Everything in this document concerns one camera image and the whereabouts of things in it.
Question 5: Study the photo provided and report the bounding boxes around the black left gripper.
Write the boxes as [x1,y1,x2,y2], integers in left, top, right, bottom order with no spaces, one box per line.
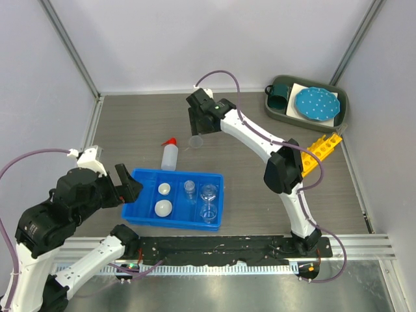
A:
[75,161,144,224]

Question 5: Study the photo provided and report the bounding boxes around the small white ceramic crucible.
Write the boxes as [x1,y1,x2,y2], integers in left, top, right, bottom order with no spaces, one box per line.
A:
[158,183,171,196]

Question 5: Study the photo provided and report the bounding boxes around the white wash bottle red cap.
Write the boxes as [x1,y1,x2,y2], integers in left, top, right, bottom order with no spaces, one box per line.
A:
[161,137,178,171]

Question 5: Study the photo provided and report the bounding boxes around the white ceramic evaporating dish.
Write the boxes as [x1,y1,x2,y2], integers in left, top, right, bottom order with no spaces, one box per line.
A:
[154,200,173,218]

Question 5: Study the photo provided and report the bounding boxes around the blue plastic divided bin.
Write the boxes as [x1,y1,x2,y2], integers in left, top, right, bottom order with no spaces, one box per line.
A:
[122,168,224,231]

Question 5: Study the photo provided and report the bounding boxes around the small clear glass beaker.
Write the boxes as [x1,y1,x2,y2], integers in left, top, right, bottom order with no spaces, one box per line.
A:
[184,180,196,205]

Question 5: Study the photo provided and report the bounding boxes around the tall clear glass beaker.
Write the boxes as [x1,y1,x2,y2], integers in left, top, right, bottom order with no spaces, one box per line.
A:
[199,203,218,224]

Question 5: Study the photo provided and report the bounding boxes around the yellow test tube rack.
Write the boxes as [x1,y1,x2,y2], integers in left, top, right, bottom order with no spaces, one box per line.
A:
[301,133,343,177]

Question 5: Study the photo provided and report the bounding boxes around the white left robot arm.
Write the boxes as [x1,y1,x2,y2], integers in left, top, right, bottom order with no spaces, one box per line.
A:
[1,146,143,311]

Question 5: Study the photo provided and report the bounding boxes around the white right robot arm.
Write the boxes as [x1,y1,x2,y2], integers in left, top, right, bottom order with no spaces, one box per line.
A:
[187,86,322,257]

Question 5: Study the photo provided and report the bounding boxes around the dark green mug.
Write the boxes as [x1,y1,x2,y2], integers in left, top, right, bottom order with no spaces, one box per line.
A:
[265,83,291,110]

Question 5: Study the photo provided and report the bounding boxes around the white square plate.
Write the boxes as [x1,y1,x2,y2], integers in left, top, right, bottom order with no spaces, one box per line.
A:
[286,83,341,127]

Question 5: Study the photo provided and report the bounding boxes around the blue polka dot plate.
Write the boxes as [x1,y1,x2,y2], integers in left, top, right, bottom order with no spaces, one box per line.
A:
[294,87,341,122]

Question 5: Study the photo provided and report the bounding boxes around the white slotted cable duct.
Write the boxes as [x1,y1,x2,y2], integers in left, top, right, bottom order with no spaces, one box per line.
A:
[55,263,299,276]

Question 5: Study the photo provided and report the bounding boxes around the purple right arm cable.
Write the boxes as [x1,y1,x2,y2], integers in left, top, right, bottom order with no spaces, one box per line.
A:
[194,70,348,283]

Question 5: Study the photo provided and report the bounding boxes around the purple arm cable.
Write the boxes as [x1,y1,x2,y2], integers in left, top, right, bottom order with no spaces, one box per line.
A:
[194,70,348,283]
[0,148,165,309]

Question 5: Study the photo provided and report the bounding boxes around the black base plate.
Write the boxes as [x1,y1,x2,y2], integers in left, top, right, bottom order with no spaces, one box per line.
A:
[136,235,333,267]

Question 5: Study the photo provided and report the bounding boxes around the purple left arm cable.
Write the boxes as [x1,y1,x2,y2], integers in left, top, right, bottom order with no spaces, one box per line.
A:
[0,148,165,309]

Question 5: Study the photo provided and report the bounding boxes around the aluminium frame rail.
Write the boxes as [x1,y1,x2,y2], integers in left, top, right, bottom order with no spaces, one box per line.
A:
[324,233,397,261]

